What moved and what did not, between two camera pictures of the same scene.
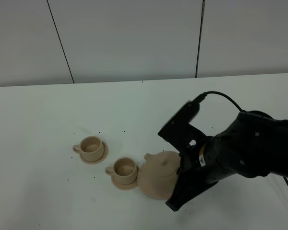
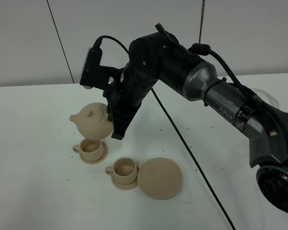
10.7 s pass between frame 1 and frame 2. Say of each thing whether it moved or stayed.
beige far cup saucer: stayed
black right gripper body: moved
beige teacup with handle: stayed
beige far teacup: stayed
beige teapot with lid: moved
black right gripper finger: moved
